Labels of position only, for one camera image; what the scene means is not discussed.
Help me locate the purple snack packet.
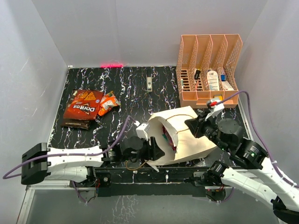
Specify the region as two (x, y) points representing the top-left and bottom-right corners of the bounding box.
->
(162, 126), (177, 151)

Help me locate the small white blue box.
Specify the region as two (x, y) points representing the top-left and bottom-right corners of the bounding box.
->
(221, 74), (234, 91)

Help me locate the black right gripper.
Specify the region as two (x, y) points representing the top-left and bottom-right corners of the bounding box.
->
(185, 110), (229, 152)

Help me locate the black yellow highlighter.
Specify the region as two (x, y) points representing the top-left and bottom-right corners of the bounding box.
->
(194, 70), (201, 80)

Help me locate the orange snack packet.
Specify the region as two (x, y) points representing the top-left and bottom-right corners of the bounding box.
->
(98, 91), (121, 117)

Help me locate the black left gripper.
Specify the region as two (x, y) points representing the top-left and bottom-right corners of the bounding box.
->
(121, 134), (164, 161)

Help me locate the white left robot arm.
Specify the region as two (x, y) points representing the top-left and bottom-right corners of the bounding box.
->
(21, 136), (165, 186)

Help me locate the red snack packet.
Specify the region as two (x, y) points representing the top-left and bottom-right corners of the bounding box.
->
(64, 90), (104, 120)

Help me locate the pink tape strip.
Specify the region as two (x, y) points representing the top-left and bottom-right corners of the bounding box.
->
(100, 63), (123, 68)

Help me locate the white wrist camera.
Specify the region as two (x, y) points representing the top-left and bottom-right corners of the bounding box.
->
(205, 97), (224, 121)
(134, 121), (150, 141)

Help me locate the white lotion tube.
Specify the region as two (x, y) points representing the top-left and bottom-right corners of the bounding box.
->
(207, 70), (220, 91)

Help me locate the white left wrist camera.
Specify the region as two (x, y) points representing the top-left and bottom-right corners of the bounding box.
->
(134, 121), (150, 141)

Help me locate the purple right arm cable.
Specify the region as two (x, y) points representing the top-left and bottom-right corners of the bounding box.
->
(217, 90), (299, 189)

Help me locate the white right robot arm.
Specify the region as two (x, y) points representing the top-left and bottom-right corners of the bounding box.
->
(185, 115), (299, 224)

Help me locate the grey black stapler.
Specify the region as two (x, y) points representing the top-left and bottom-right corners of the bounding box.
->
(146, 70), (152, 92)

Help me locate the brown sea salt packet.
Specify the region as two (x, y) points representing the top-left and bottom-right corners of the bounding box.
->
(61, 119), (91, 130)

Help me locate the peach plastic desk organizer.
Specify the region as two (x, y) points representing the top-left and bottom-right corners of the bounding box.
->
(176, 34), (242, 109)

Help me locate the yellow object in organizer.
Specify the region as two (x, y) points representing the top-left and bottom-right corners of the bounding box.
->
(213, 94), (223, 100)

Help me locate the black front mounting rail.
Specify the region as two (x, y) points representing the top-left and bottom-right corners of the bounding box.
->
(70, 166), (257, 198)

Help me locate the beige paper bag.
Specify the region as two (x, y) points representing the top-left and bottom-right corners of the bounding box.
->
(139, 106), (216, 171)

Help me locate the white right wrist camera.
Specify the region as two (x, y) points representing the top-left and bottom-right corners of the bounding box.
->
(205, 97), (224, 121)

